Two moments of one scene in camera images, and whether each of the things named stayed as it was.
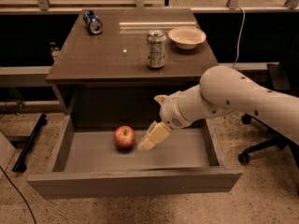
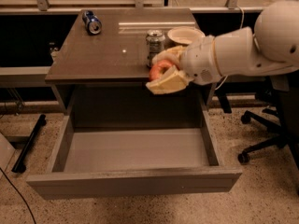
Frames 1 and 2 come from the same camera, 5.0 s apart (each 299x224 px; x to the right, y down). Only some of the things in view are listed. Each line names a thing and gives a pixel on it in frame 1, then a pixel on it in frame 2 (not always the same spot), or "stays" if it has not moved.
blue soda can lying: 92,21 stays
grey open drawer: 90,164 stays
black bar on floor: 20,166 stays
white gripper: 172,110 -> 198,61
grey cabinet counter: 107,73 stays
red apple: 124,137 -> 158,68
